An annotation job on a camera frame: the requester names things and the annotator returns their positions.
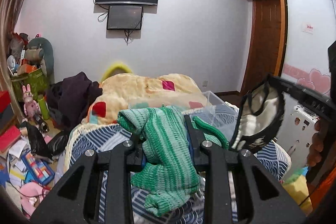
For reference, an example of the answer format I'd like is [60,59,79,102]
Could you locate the green knitted cloth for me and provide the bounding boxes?
[116,105,231,217]

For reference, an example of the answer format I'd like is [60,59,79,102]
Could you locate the person's right hand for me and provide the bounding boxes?
[307,121,323,166]

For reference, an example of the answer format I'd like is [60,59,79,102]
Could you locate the blue white patterned bedspread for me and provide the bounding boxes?
[64,123,291,223]

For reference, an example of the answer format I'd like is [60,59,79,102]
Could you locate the colourful blue game box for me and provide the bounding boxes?
[21,152,55,186]

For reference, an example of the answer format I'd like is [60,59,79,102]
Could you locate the black plastic bag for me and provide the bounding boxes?
[20,121,70,161]

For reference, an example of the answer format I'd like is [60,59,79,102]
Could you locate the brown wooden door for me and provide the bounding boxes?
[240,0,281,95]

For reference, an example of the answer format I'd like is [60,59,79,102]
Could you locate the red flat box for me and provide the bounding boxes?
[0,126,21,153]

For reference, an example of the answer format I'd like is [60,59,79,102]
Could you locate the green water bottle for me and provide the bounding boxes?
[38,94,50,120]

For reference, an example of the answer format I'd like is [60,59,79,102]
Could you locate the white wardrobe sliding door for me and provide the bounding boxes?
[281,0,335,95]

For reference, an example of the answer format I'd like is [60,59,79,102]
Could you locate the dark purple clothing pile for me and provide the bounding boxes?
[46,72,102,131]

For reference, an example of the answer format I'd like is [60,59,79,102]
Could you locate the pink rabbit figure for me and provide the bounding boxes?
[22,84,41,120]

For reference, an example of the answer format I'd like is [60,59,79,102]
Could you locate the clear plastic storage bin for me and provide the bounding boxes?
[128,91,239,140]

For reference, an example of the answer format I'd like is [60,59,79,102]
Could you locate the beige fleece patchwork blanket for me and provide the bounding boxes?
[82,73,209,125]

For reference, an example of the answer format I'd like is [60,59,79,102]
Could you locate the green cardboard box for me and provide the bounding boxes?
[11,68,50,102]

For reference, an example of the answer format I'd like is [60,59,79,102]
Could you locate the yellow fuzzy plush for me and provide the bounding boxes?
[101,62,133,83]

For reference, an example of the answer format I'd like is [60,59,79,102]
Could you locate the grey green neck pillow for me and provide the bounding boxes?
[25,37,55,83]

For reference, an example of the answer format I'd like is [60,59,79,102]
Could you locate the black camera lens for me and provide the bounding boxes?
[33,113,49,133]

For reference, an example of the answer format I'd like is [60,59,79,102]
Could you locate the small wall monitor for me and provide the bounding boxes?
[106,5,143,31]

